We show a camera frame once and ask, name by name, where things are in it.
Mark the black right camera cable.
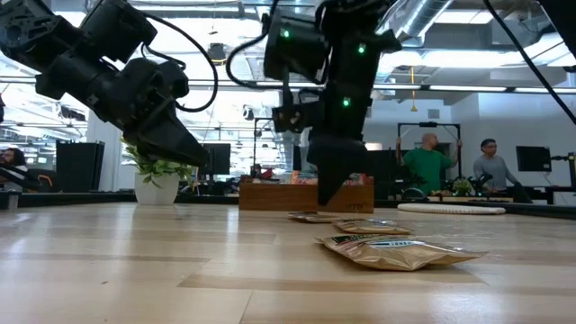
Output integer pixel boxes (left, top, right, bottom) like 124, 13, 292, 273
224, 0, 289, 90

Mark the black aluminium rig frame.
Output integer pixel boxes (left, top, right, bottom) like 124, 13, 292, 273
0, 191, 576, 221

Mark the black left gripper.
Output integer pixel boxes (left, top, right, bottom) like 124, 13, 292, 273
34, 56, 211, 167

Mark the black left camera cable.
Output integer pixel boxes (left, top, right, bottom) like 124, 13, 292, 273
141, 11, 221, 113

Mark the red strawberry tea bag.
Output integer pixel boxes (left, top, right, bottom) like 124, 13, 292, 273
344, 174, 374, 187

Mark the thin black cable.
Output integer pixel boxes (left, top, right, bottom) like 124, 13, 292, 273
483, 0, 576, 125

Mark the grey metal cylinder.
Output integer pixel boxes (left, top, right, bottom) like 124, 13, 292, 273
6, 188, 23, 212

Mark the wooden compartment tea box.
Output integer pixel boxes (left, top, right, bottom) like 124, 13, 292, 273
238, 175, 375, 214

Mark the black camera cable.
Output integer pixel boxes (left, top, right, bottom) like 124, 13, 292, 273
141, 11, 221, 113
224, 0, 289, 90

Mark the person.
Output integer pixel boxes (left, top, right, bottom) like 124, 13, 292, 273
0, 147, 41, 193
472, 138, 523, 193
395, 132, 463, 195

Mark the black computer monitor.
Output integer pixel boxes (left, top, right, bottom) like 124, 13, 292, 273
516, 145, 553, 173
200, 142, 232, 176

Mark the dark partition screen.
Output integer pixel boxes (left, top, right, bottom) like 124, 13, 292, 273
366, 148, 419, 199

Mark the green plant in white pot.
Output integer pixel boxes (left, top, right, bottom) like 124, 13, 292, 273
121, 137, 195, 207

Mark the large black panel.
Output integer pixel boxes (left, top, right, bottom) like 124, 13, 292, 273
55, 140, 105, 194

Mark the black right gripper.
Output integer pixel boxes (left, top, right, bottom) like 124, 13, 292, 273
272, 80, 374, 207

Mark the black office chair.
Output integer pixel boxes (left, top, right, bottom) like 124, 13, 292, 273
24, 168, 62, 194

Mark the long ceiling light strip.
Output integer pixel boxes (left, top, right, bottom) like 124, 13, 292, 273
188, 78, 576, 95

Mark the yellow hanging cord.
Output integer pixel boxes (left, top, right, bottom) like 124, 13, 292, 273
409, 66, 419, 113

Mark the small green background plant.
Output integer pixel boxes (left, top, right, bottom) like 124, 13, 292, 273
452, 177, 476, 198

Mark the black ceiling device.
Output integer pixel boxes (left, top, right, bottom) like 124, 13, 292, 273
206, 42, 229, 64

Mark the black metal gantry frame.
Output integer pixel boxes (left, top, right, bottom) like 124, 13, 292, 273
253, 117, 289, 181
397, 121, 462, 181

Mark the silver round ventilation duct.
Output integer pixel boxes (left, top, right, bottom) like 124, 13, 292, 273
377, 0, 455, 46

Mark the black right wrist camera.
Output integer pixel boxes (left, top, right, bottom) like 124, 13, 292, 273
263, 8, 329, 86

